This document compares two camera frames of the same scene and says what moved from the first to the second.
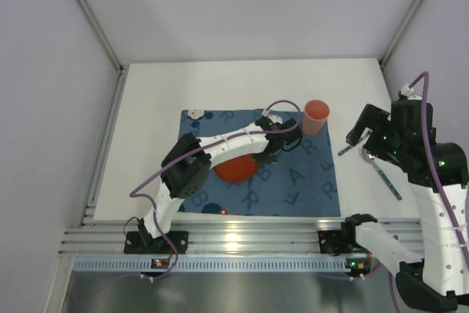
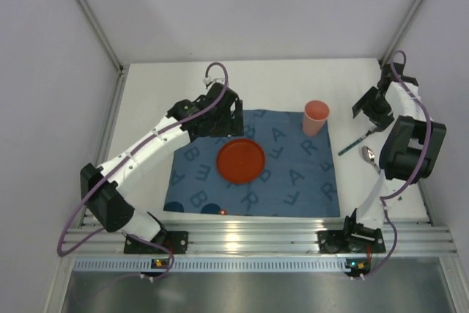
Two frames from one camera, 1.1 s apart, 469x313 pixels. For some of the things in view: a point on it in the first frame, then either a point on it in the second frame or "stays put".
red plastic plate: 239,169 stays put
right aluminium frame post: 391,46 stays put
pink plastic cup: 316,113 stays put
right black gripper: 365,124 to 371,108
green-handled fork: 349,146 stays put
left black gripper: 290,134 to 227,122
